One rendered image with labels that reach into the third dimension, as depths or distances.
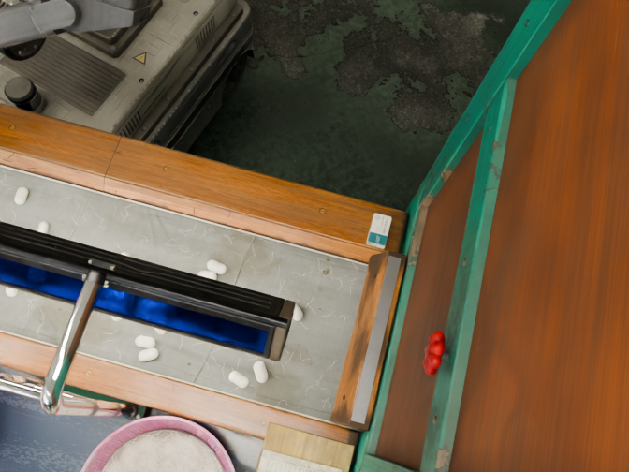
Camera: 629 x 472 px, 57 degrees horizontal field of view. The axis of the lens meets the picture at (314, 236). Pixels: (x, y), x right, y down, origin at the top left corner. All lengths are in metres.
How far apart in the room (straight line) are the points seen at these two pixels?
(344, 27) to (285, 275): 1.38
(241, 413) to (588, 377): 0.76
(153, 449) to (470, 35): 1.85
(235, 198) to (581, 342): 0.85
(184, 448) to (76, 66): 1.03
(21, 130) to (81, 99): 0.38
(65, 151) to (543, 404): 1.02
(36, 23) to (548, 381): 0.86
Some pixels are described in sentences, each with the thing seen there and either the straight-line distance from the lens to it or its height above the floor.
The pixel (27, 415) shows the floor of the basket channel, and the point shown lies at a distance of 1.22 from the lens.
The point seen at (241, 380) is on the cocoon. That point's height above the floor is 0.76.
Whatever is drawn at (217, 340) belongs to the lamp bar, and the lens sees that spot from 0.75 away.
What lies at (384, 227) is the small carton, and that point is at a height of 0.78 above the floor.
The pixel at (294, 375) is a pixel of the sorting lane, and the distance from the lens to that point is 1.07.
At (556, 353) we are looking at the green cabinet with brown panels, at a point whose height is 1.45.
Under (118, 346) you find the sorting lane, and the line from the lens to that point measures 1.11.
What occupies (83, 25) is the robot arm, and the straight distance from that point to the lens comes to 0.99.
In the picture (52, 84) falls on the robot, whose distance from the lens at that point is 1.67.
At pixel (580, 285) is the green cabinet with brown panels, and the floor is 1.47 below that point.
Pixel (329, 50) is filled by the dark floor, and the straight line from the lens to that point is 2.23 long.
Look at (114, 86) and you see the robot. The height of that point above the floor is 0.47.
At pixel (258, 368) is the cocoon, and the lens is 1.05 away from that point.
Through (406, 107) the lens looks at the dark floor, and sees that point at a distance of 2.14.
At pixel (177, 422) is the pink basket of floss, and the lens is 1.06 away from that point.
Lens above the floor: 1.80
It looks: 72 degrees down
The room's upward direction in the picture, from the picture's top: 11 degrees clockwise
